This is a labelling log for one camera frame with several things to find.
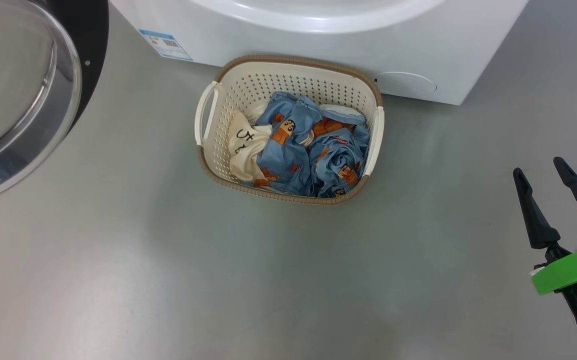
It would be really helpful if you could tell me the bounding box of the black-rimmed glass washer door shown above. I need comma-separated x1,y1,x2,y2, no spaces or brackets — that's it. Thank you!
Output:
0,0,109,211

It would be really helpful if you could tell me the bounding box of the cream garment with black letters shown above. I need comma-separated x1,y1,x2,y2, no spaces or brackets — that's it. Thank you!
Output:
228,102,274,183

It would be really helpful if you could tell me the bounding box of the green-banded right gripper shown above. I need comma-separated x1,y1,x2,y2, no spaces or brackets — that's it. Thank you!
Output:
513,157,577,351

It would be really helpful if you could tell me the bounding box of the cream basket with brown rim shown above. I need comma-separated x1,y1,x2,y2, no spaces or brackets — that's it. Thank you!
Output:
194,55,385,206

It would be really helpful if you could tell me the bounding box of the blue cartoon print garment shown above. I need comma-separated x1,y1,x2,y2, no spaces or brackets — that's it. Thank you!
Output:
253,91,371,198

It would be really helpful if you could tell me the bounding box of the round white filter cover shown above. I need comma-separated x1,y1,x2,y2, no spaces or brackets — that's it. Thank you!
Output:
374,71,438,95

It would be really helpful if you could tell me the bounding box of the white front-load washing machine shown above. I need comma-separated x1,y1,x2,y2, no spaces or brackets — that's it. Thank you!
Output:
110,0,529,106

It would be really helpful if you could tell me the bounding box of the blue energy label sticker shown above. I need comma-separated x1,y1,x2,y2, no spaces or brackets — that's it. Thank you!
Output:
138,29,193,62

